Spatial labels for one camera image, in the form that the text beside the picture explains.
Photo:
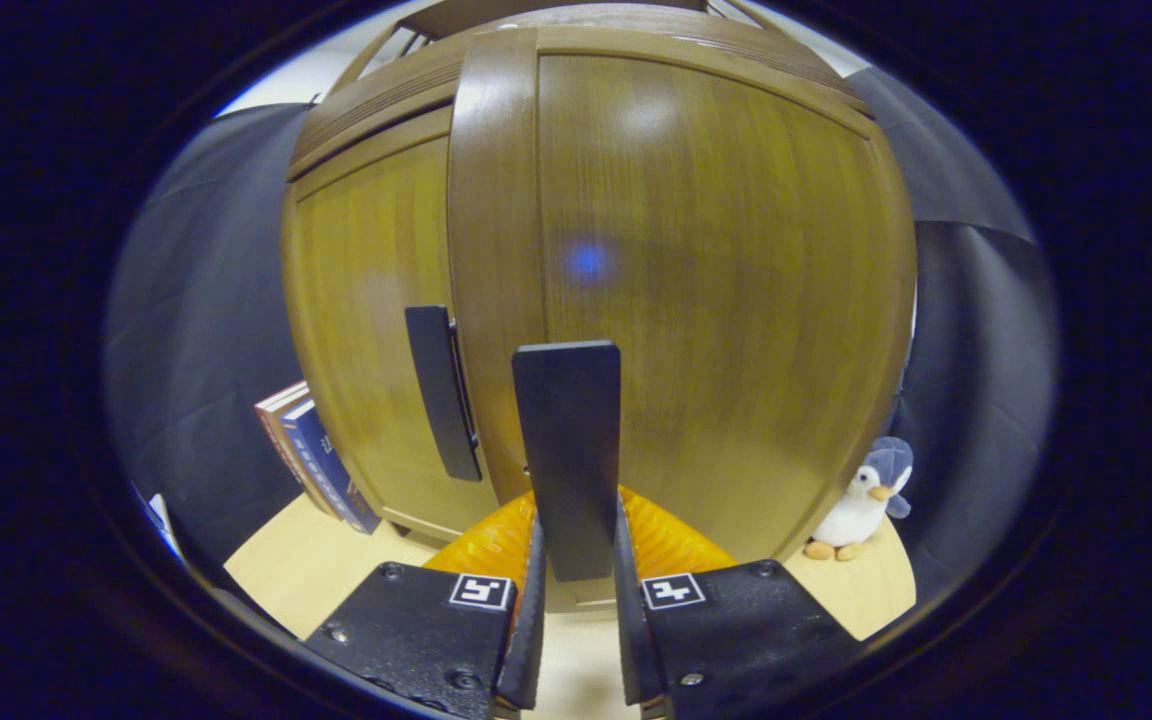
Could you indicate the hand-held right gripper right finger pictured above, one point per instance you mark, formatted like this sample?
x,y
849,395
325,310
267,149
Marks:
x,y
628,640

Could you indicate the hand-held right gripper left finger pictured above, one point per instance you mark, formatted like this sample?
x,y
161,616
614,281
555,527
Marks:
x,y
528,640

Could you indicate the wooden cabinet door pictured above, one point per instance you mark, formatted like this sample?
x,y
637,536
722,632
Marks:
x,y
716,300
366,330

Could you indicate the wooden double-door shoe cabinet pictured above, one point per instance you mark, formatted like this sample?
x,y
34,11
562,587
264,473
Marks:
x,y
376,100

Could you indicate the penguin plush toy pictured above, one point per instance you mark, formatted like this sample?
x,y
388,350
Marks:
x,y
851,515

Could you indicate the blue book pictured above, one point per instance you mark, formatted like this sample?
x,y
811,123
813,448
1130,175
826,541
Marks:
x,y
331,470

